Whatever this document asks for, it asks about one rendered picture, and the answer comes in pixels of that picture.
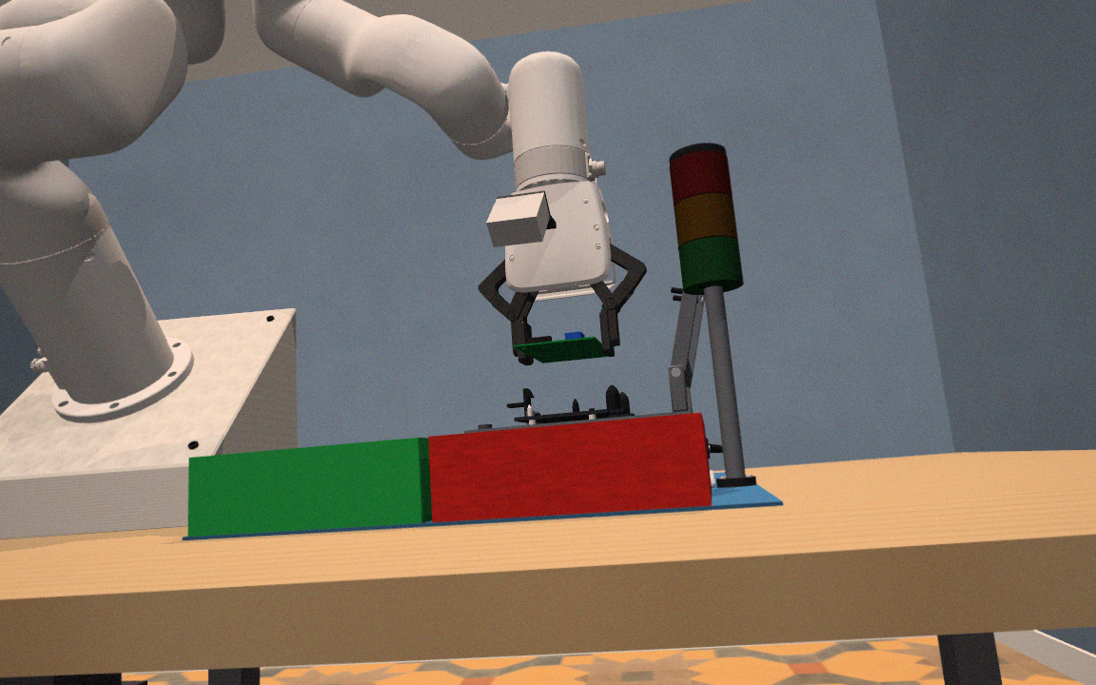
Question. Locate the green circuit board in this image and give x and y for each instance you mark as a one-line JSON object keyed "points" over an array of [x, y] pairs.
{"points": [[574, 347]]}

